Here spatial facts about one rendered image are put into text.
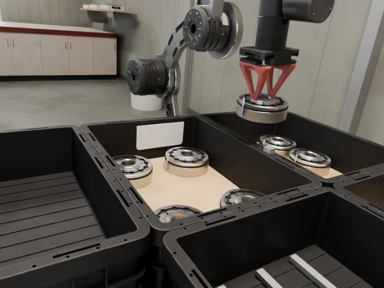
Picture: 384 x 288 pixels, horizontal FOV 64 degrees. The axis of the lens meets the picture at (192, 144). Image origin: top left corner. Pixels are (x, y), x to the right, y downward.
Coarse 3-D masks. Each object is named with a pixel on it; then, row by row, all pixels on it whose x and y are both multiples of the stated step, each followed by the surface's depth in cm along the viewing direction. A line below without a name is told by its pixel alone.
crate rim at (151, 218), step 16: (80, 128) 63; (96, 144) 56; (112, 160) 50; (272, 160) 57; (304, 176) 51; (128, 192) 42; (288, 192) 46; (144, 208) 38; (224, 208) 40; (240, 208) 40; (160, 224) 36; (176, 224) 36; (192, 224) 36; (160, 240) 35
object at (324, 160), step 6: (294, 150) 81; (300, 150) 82; (312, 150) 82; (294, 156) 77; (300, 156) 78; (324, 156) 80; (300, 162) 75; (306, 162) 74; (312, 162) 76; (318, 162) 76; (324, 162) 75; (330, 162) 76
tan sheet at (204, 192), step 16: (160, 160) 76; (160, 176) 68; (176, 176) 69; (208, 176) 70; (144, 192) 61; (160, 192) 62; (176, 192) 62; (192, 192) 63; (208, 192) 63; (224, 192) 64; (208, 208) 58
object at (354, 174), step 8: (224, 112) 85; (232, 112) 85; (288, 112) 91; (208, 120) 76; (304, 120) 86; (312, 120) 85; (224, 128) 71; (328, 128) 80; (240, 136) 67; (352, 136) 75; (256, 144) 63; (368, 144) 71; (376, 144) 71; (288, 160) 57; (304, 168) 54; (368, 168) 57; (376, 168) 57; (312, 176) 52; (320, 176) 52; (336, 176) 52; (344, 176) 53; (352, 176) 53; (328, 184) 50
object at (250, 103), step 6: (240, 96) 65; (246, 96) 66; (276, 96) 66; (240, 102) 62; (246, 102) 61; (252, 102) 61; (258, 102) 61; (276, 102) 62; (282, 102) 63; (258, 108) 59; (264, 108) 59; (270, 108) 59; (276, 108) 59; (282, 108) 60
